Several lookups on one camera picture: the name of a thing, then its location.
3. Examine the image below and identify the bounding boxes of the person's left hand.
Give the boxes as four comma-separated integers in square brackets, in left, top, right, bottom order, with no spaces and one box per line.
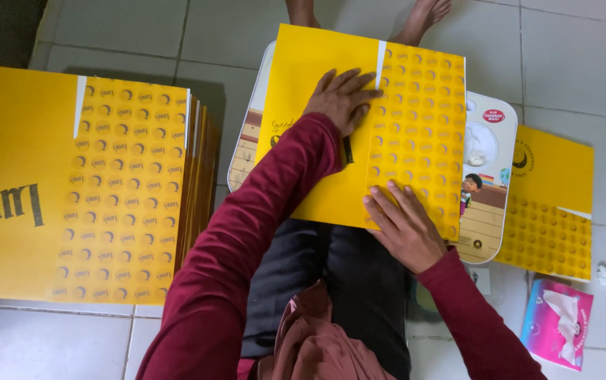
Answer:
[303,68,384,138]

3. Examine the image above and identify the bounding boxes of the person's right hand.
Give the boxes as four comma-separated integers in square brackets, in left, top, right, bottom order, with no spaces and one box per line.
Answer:
[362,179,448,275]

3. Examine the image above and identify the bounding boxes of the yellow cardboard box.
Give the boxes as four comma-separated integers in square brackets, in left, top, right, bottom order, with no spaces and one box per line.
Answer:
[254,23,466,243]
[494,125,595,282]

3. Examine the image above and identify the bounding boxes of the person's black trousers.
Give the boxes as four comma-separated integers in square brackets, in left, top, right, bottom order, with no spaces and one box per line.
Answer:
[241,218,412,380]

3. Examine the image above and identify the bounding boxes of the small white card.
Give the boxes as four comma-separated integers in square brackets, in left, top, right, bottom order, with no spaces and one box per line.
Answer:
[469,267,492,296]

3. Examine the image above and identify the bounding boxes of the person's left foot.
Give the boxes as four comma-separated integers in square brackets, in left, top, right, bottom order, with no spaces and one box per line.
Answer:
[285,0,321,29]

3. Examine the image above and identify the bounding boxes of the person's foot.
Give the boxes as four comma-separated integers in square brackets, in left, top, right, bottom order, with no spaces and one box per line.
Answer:
[285,0,321,29]
[389,0,453,47]

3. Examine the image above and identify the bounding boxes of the small white cartoon lap table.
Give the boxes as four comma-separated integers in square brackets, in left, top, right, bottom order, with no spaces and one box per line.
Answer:
[227,40,519,265]

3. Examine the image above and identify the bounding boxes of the person's right foot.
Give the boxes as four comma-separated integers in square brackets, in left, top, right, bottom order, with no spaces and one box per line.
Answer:
[389,0,453,47]

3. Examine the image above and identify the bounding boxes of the person's maroon shirt hem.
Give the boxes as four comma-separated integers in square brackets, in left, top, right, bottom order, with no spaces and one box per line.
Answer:
[236,280,396,380]

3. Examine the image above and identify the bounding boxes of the pink tissue packet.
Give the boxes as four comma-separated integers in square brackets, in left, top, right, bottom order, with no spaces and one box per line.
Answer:
[519,278,595,372]

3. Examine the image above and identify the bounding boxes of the stack of yellow box sheets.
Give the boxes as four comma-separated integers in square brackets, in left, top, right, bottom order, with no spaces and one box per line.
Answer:
[0,63,222,306]

